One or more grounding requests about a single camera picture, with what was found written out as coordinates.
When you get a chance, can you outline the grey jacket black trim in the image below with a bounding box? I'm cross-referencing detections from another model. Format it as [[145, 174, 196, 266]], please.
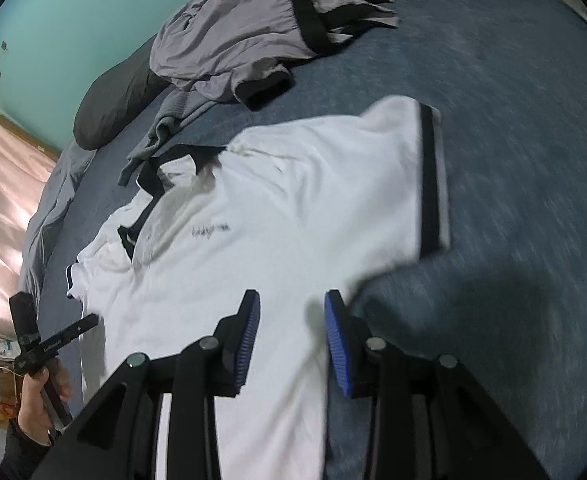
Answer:
[[148, 0, 400, 111]]

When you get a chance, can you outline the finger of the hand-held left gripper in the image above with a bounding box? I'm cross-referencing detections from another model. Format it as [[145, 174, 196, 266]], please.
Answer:
[[56, 314, 100, 348]]

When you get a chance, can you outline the blue-grey bed blanket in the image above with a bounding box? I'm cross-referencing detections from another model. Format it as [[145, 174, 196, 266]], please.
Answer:
[[38, 0, 587, 480]]

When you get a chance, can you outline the dark grey pillow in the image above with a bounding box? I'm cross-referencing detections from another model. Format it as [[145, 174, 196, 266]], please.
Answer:
[[72, 42, 172, 152]]

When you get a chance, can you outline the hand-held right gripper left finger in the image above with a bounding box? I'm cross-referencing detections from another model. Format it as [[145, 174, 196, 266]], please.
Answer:
[[31, 289, 262, 480]]

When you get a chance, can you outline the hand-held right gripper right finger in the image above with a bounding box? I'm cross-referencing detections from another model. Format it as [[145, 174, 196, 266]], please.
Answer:
[[323, 289, 551, 480]]

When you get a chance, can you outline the wooden window frame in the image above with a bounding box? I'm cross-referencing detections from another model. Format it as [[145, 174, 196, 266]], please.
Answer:
[[0, 112, 60, 163]]

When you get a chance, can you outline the cardboard box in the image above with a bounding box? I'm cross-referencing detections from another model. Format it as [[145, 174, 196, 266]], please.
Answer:
[[0, 365, 24, 423]]

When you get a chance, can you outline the white polo shirt black trim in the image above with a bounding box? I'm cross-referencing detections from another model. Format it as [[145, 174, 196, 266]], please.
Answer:
[[66, 95, 451, 480]]

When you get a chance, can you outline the light grey duvet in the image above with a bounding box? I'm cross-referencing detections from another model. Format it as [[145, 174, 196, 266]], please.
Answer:
[[20, 140, 97, 311]]

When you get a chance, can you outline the person's left hand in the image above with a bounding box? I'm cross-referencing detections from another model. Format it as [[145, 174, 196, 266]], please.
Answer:
[[18, 355, 74, 443]]

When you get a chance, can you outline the person's left forearm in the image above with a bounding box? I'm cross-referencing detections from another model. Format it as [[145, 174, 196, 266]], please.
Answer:
[[0, 417, 54, 480]]

